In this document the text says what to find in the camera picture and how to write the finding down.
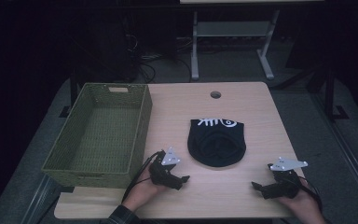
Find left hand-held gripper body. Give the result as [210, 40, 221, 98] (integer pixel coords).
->
[148, 147, 185, 191]

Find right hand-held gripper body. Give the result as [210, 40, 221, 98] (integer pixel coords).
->
[261, 156, 309, 201]

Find black beanie with white print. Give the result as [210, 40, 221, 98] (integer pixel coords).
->
[186, 117, 247, 168]

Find green woven basket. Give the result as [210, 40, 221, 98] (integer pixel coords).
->
[41, 82, 154, 189]

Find person's left hand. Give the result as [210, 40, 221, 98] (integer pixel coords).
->
[121, 167, 170, 213]

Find black metal stand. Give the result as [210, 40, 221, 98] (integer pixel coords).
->
[306, 59, 351, 123]
[58, 66, 79, 119]

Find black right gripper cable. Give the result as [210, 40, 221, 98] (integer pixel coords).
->
[297, 175, 324, 214]

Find metal floor rail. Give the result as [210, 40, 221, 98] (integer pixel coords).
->
[310, 92, 358, 217]
[20, 174, 62, 224]

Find black floor cable bundle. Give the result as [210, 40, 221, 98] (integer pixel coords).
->
[127, 31, 194, 84]

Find white metal table frame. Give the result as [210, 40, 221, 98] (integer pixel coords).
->
[190, 8, 282, 82]

